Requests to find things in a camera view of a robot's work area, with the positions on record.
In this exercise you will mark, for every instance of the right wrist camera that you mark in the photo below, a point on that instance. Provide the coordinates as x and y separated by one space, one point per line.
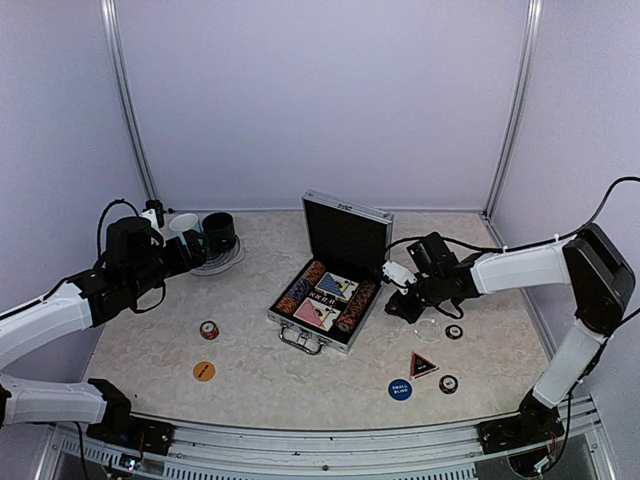
398 275

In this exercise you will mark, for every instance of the left aluminium frame post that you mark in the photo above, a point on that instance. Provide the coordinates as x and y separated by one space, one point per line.
109 16

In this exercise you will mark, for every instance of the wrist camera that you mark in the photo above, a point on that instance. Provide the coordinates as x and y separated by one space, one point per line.
154 212
398 275

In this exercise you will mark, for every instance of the grey round coaster tray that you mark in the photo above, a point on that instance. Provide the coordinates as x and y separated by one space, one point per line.
220 262

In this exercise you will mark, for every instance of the right chip row in case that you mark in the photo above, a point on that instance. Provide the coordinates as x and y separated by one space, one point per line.
356 307

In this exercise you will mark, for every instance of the aluminium frame post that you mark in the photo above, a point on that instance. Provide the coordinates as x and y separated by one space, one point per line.
109 16
517 107

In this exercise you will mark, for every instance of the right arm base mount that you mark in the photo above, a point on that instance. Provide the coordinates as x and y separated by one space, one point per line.
515 432

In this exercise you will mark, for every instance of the red triangular button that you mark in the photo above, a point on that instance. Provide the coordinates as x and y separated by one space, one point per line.
420 366

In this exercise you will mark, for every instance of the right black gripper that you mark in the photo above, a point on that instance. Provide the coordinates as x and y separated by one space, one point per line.
406 312

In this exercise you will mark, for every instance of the aluminium poker case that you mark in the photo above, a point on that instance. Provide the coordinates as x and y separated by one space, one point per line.
329 299

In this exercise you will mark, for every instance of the chip row in case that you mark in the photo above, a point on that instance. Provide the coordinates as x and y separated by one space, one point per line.
301 287
356 307

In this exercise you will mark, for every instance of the dark green mug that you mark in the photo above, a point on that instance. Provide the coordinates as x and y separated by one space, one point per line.
220 230

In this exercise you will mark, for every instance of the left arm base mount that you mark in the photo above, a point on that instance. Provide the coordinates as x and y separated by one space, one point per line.
142 435

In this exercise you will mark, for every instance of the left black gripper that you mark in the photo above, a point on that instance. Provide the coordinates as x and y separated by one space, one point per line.
197 255

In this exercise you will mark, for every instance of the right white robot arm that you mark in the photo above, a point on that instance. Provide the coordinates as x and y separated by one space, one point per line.
582 267

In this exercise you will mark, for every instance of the front aluminium rail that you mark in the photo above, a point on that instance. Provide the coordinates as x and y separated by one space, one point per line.
200 451

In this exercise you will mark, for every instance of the red poker chip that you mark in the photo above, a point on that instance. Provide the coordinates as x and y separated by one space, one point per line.
209 330

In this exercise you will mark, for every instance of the right aluminium frame post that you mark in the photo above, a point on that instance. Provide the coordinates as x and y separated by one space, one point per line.
517 107

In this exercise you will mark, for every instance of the orange round button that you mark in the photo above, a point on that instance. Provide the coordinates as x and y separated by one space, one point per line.
204 371

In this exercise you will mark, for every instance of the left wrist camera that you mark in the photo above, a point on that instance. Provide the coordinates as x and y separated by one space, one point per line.
154 212

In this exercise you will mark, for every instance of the light blue mug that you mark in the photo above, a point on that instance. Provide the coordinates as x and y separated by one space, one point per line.
183 223

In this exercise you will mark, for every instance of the blue small blind button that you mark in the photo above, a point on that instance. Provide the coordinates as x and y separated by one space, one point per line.
400 389

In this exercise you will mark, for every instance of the black poker chip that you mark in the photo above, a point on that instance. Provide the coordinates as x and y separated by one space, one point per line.
448 384
454 332

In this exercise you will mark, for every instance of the left chip row in case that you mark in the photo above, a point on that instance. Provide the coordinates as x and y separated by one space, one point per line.
301 287

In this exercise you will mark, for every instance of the red playing card deck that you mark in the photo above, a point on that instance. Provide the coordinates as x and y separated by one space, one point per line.
318 314

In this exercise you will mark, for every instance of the clear round dealer button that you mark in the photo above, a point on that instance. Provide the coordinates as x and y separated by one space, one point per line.
427 329

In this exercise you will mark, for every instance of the blue playing card deck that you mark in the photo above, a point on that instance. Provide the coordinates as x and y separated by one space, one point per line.
341 288

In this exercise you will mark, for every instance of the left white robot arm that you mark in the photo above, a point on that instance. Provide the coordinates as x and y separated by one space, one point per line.
137 259

